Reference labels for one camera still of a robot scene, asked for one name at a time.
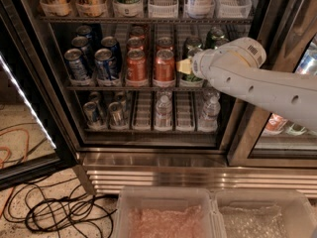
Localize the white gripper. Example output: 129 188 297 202
176 37 266 79

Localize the green can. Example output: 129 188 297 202
182 48 202 82
214 38 229 49
205 26 225 49
182 37 203 59
286 123 306 136

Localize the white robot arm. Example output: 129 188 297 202
176 38 317 131

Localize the front right orange can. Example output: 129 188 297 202
155 49 174 81

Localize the front left orange can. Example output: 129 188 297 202
127 49 147 81

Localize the rear left orange can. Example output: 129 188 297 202
129 26 146 40

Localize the empty white shelf tray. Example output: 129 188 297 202
148 0 179 18

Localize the front right blue can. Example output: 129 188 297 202
94 49 119 80

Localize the blue can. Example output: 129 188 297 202
71 36 94 67
101 36 122 68
76 25 95 44
94 49 119 80
64 49 89 80

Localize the bottom right silver can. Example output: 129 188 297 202
109 102 125 126

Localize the silver can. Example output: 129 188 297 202
83 101 102 127
109 102 125 126

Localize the top shelf white green bottle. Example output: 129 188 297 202
113 0 143 17

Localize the bottom left silver can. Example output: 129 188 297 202
83 101 102 127

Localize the rear left blue can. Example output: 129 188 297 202
76 25 95 44

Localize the orange can behind glass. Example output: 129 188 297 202
264 114 287 135

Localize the closed right fridge door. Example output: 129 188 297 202
228 0 317 168

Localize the front left blue can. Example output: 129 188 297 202
64 49 89 80

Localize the green can behind glass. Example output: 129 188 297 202
286 123 306 136

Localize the open fridge door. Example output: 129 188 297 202
0 15 76 190

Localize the left water bottle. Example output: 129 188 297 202
156 95 172 128

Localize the water bottle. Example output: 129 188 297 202
199 96 221 132
156 95 172 128

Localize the right water bottle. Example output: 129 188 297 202
199 96 221 132

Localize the empty white tray right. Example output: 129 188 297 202
215 0 252 19

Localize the left clear plastic bin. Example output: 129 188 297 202
112 186 217 238

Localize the clear plastic bin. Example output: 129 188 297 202
112 186 217 238
213 188 317 238

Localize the right clear plastic bin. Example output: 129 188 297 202
213 188 317 238

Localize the orange cable on floor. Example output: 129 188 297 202
0 127 31 218

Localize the black cable on floor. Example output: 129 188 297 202
2 172 118 238

